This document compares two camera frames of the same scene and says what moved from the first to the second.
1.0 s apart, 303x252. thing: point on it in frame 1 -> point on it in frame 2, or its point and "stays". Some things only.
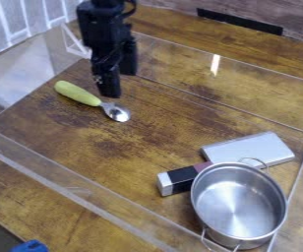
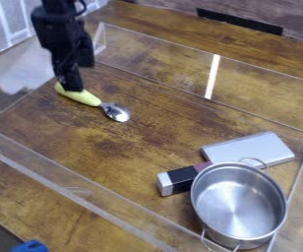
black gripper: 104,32 -> 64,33
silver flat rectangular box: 263,150 stays
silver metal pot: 239,201 stays
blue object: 33,245 stays
